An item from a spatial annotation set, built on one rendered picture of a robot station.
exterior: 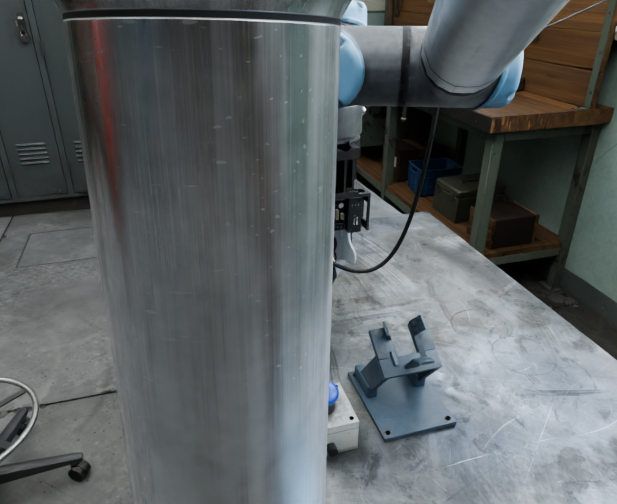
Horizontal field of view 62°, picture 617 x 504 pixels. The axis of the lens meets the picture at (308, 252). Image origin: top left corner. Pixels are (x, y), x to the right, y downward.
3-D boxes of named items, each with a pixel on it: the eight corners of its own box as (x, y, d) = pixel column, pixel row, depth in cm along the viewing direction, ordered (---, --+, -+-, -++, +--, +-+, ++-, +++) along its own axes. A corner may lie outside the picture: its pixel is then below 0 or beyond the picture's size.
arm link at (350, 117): (294, 97, 65) (354, 93, 68) (295, 133, 68) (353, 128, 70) (312, 109, 59) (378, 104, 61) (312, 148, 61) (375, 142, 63)
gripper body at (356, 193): (314, 242, 65) (315, 149, 60) (296, 216, 73) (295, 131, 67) (370, 234, 67) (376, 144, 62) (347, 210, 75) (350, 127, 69)
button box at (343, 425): (286, 419, 67) (285, 390, 64) (338, 408, 68) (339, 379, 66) (304, 469, 60) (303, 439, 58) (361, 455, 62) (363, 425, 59)
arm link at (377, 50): (405, 28, 44) (401, 20, 54) (277, 27, 46) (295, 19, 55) (398, 120, 48) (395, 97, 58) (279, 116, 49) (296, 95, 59)
